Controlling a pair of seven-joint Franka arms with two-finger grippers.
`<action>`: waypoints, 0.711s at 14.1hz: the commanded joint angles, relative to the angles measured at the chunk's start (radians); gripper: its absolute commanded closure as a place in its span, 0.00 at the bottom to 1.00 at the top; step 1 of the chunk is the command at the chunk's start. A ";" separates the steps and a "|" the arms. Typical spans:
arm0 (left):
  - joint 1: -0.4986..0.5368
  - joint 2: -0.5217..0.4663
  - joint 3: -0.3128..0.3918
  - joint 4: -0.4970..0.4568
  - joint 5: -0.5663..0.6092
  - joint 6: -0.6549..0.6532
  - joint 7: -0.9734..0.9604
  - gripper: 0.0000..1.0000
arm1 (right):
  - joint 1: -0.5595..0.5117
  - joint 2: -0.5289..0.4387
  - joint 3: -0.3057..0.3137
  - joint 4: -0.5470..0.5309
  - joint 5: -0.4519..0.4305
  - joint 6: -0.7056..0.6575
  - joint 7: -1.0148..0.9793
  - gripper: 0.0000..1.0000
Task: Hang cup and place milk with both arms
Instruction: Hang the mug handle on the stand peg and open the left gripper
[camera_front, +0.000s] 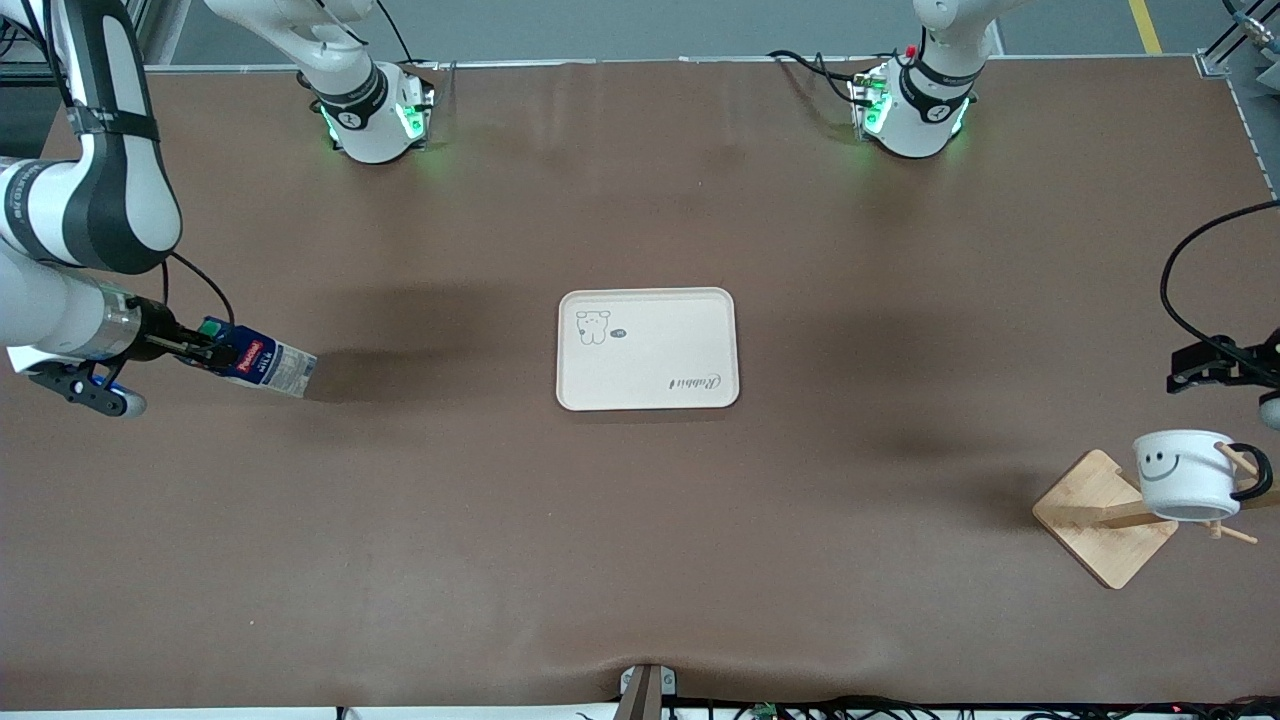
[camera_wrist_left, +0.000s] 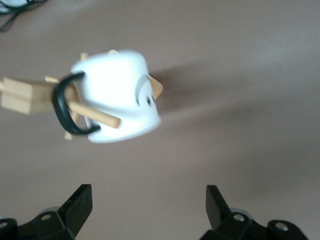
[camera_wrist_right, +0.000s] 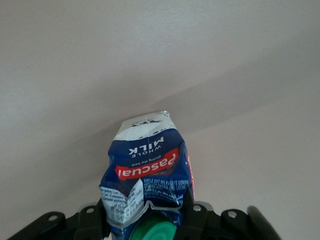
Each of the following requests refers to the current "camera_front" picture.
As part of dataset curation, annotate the blue milk carton green cap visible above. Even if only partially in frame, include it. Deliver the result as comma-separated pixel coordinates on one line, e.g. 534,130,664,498
195,316,318,401

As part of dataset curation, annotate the white smiley cup black handle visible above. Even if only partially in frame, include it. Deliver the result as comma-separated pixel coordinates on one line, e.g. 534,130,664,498
1132,429,1275,523

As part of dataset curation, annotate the wooden cup rack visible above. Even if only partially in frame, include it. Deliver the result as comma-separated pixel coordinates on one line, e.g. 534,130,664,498
1032,443,1280,590

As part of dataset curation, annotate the brown table cover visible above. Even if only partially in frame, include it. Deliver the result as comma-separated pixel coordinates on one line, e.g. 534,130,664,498
0,55,1280,713

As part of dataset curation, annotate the cream plastic tray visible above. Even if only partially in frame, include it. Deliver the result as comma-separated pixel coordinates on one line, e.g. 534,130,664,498
556,287,742,412

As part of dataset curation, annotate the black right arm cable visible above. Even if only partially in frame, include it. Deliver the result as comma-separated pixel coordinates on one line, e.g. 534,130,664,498
160,250,236,331

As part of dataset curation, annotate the black right base cable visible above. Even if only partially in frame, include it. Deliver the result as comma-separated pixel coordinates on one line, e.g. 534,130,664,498
375,0,441,71

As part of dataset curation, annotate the black base cable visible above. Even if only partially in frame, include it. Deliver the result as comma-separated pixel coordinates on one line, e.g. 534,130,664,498
768,48,866,106
375,0,441,71

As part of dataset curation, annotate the black left base cable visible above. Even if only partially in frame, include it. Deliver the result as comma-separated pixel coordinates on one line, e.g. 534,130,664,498
768,48,866,106

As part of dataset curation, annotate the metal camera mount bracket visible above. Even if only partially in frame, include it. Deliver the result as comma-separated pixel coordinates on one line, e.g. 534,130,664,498
618,663,679,720

